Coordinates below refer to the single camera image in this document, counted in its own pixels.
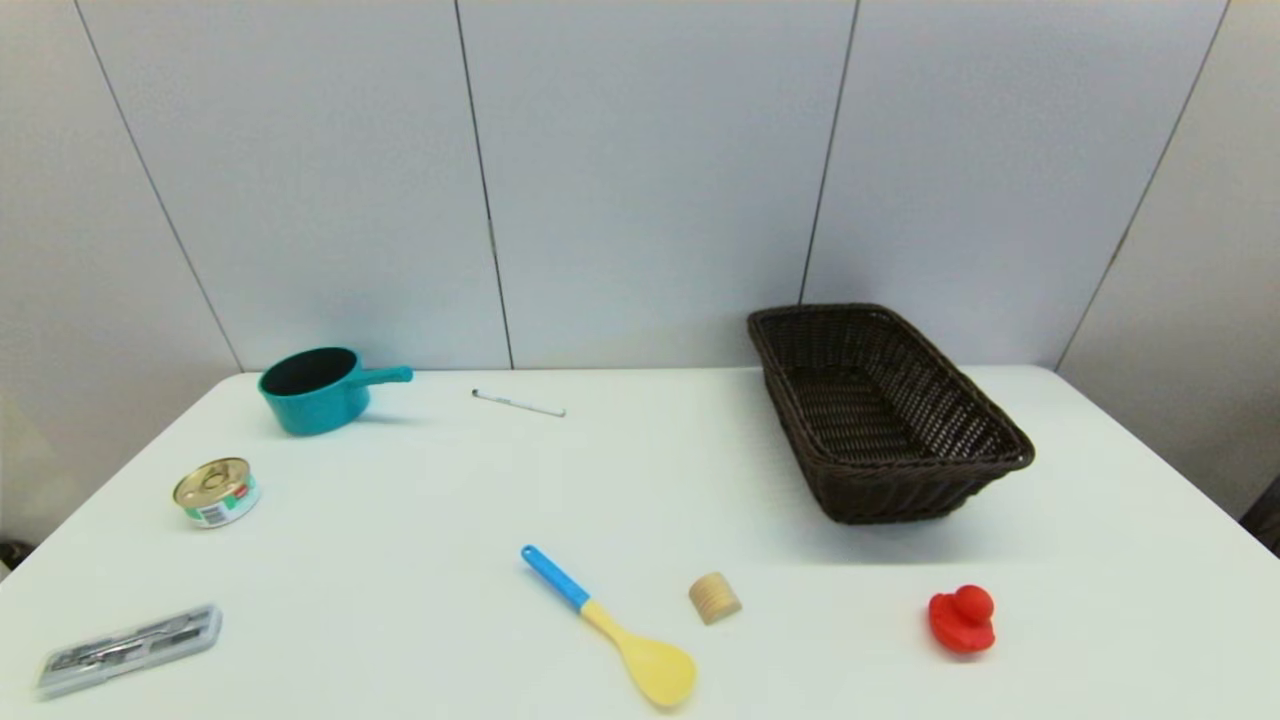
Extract white pen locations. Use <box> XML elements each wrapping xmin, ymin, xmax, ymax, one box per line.
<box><xmin>472</xmin><ymin>389</ymin><xmax>567</xmax><ymax>419</ymax></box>

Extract small tin can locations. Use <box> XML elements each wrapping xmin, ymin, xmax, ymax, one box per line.
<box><xmin>172</xmin><ymin>457</ymin><xmax>261</xmax><ymax>530</ymax></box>

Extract grey tool case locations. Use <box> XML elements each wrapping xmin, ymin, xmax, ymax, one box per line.
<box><xmin>37</xmin><ymin>603</ymin><xmax>224</xmax><ymax>700</ymax></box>

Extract dark brown wicker basket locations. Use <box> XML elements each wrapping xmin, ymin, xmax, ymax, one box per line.
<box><xmin>747</xmin><ymin>303</ymin><xmax>1036</xmax><ymax>526</ymax></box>

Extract teal saucepan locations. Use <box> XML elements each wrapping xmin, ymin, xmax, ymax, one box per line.
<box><xmin>258</xmin><ymin>346</ymin><xmax>414</xmax><ymax>437</ymax></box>

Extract red rubber duck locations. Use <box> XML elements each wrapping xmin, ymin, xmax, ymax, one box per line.
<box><xmin>928</xmin><ymin>585</ymin><xmax>997</xmax><ymax>656</ymax></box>

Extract dark object beside table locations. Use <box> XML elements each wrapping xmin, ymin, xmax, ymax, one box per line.
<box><xmin>1239</xmin><ymin>474</ymin><xmax>1280</xmax><ymax>557</ymax></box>

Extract small wooden cylinder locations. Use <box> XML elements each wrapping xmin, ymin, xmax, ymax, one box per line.
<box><xmin>688</xmin><ymin>571</ymin><xmax>743</xmax><ymax>626</ymax></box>

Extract yellow spoon with blue handle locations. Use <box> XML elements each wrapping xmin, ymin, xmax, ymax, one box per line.
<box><xmin>520</xmin><ymin>544</ymin><xmax>699</xmax><ymax>710</ymax></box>

